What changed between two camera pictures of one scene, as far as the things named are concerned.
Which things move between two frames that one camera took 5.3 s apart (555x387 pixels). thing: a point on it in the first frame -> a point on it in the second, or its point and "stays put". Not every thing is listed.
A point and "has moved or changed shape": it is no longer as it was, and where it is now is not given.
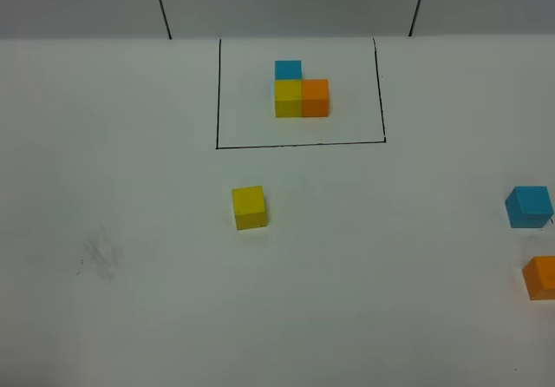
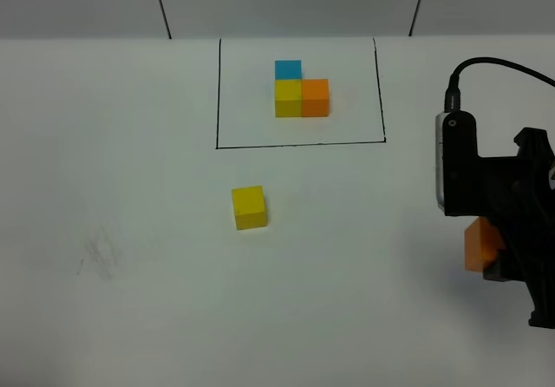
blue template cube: (288, 69) stays put
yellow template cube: (288, 98) stays put
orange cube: (538, 276) has moved or changed shape
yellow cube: (250, 207) stays put
